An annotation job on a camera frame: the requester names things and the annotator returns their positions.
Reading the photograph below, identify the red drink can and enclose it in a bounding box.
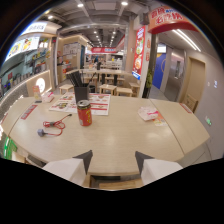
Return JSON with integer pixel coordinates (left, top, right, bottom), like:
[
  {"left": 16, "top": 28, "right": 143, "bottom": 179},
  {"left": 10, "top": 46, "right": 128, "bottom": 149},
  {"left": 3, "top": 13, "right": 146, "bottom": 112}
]
[{"left": 76, "top": 99, "right": 93, "bottom": 127}]

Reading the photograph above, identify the grey power adapter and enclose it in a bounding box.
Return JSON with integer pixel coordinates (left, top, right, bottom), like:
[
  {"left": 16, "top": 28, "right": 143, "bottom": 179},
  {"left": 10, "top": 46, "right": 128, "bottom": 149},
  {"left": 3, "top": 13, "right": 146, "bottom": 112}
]
[{"left": 36, "top": 128, "right": 47, "bottom": 138}]

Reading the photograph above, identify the orange paper leaflet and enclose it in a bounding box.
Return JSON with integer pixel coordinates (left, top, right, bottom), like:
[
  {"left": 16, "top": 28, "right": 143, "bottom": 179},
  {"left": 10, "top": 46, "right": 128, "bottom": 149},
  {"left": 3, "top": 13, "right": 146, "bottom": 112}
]
[{"left": 152, "top": 112, "right": 169, "bottom": 128}]

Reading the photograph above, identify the white tissue packet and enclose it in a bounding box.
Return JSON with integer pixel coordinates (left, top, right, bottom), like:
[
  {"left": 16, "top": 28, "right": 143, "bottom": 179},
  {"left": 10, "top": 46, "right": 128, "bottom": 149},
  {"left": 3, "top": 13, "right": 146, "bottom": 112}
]
[
  {"left": 41, "top": 91, "right": 55, "bottom": 103},
  {"left": 137, "top": 106, "right": 160, "bottom": 122}
]

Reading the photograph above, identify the red table sticker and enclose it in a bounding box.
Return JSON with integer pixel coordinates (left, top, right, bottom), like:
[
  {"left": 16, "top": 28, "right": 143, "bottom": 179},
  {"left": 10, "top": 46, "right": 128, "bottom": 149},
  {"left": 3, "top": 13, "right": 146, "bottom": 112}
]
[
  {"left": 178, "top": 102, "right": 194, "bottom": 115},
  {"left": 20, "top": 104, "right": 39, "bottom": 121}
]

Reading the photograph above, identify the laminated food menu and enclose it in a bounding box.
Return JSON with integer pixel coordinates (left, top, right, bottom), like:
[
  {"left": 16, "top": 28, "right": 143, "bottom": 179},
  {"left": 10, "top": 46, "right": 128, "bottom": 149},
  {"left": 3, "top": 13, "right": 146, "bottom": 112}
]
[
  {"left": 48, "top": 92, "right": 79, "bottom": 114},
  {"left": 87, "top": 93, "right": 112, "bottom": 117}
]

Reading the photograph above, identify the green exit sign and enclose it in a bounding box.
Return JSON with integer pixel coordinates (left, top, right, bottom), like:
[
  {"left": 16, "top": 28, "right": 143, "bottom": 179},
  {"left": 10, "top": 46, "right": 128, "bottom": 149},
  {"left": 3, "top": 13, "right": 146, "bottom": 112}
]
[{"left": 204, "top": 115, "right": 213, "bottom": 127}]

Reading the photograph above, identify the wooden chair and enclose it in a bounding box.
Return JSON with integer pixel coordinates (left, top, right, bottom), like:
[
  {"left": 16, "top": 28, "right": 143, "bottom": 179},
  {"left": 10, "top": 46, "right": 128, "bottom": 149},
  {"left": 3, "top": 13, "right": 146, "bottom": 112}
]
[{"left": 182, "top": 93, "right": 200, "bottom": 114}]

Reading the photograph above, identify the black chopstick holder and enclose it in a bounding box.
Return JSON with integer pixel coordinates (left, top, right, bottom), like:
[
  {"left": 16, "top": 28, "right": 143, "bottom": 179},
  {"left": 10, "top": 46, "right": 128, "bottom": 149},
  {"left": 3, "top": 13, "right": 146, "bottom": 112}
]
[{"left": 73, "top": 85, "right": 91, "bottom": 104}]

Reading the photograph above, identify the wooden stool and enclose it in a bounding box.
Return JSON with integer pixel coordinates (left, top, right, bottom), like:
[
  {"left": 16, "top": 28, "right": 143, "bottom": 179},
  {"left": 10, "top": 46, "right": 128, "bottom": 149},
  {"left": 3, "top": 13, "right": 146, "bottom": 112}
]
[
  {"left": 128, "top": 82, "right": 141, "bottom": 98},
  {"left": 115, "top": 87, "right": 134, "bottom": 98},
  {"left": 98, "top": 83, "right": 118, "bottom": 96},
  {"left": 58, "top": 83, "right": 75, "bottom": 96}
]

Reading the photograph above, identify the small table sign stand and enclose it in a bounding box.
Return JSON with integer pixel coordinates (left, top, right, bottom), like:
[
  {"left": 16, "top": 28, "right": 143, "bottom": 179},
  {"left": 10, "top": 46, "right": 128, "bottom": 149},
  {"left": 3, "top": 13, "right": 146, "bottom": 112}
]
[{"left": 32, "top": 85, "right": 43, "bottom": 104}]

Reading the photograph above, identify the black chopsticks bundle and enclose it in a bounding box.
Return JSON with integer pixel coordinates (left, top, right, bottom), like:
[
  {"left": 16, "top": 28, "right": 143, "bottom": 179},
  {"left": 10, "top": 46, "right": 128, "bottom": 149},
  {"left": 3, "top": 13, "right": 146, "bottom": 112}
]
[{"left": 65, "top": 69, "right": 98, "bottom": 89}]

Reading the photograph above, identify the wooden door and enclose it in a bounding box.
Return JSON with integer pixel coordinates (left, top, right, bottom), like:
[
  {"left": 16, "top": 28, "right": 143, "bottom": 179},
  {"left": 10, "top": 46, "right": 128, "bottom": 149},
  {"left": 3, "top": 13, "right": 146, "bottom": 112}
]
[{"left": 179, "top": 56, "right": 207, "bottom": 104}]

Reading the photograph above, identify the wooden dining table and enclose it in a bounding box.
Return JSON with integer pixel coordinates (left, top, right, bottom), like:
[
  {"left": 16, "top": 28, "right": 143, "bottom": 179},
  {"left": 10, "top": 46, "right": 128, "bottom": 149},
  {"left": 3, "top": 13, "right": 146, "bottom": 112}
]
[{"left": 78, "top": 68, "right": 125, "bottom": 86}]

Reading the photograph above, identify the red vertical food banner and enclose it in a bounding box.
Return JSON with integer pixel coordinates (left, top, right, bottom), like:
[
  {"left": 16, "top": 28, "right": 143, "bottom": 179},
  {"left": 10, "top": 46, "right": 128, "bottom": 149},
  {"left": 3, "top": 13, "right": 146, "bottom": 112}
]
[{"left": 131, "top": 25, "right": 147, "bottom": 81}]

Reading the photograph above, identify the illuminated menu board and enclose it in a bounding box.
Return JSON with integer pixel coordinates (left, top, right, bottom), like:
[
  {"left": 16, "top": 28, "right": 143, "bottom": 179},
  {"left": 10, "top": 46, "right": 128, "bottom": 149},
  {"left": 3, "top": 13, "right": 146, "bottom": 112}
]
[{"left": 4, "top": 35, "right": 42, "bottom": 63}]

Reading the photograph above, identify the red overhead shop sign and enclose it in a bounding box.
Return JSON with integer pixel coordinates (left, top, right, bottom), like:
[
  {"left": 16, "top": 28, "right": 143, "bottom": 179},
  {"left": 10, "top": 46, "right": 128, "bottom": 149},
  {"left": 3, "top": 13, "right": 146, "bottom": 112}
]
[{"left": 147, "top": 5, "right": 200, "bottom": 36}]

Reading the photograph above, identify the red charging cable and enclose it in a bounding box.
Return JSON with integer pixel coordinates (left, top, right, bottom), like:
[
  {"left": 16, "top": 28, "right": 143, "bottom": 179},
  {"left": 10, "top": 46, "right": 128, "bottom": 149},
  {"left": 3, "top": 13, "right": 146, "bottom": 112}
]
[{"left": 42, "top": 113, "right": 73, "bottom": 137}]

